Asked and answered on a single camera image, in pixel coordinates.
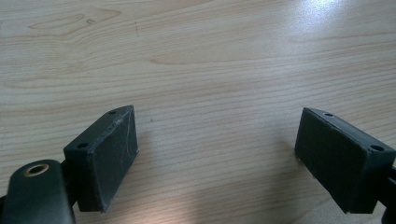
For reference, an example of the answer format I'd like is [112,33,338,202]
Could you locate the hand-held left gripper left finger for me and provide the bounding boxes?
[63,105,140,216]

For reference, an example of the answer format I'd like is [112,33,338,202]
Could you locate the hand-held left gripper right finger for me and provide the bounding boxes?
[293,106,396,215]

